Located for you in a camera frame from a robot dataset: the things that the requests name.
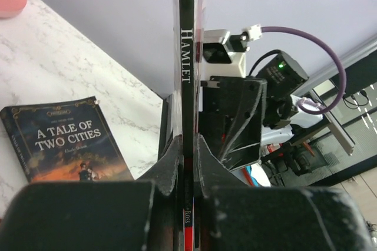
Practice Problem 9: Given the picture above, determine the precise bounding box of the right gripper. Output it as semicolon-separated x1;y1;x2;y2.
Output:
199;76;267;171

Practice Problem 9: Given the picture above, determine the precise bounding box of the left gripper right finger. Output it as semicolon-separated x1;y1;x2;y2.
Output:
194;136;374;250

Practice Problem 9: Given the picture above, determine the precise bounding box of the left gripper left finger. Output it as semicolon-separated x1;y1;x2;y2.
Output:
1;137;183;250

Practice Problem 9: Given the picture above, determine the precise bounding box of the A Tale of Two Cities book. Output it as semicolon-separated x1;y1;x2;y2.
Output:
1;96;133;183

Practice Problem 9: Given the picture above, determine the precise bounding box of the Hamlet red cover book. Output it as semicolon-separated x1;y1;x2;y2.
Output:
173;0;205;250

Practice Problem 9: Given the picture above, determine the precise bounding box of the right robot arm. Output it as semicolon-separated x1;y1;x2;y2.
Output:
199;49;323;187

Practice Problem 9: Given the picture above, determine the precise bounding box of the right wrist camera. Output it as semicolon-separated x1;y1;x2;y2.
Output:
202;24;262;81

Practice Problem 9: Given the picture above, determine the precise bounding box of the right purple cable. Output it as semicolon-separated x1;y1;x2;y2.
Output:
260;25;350;115

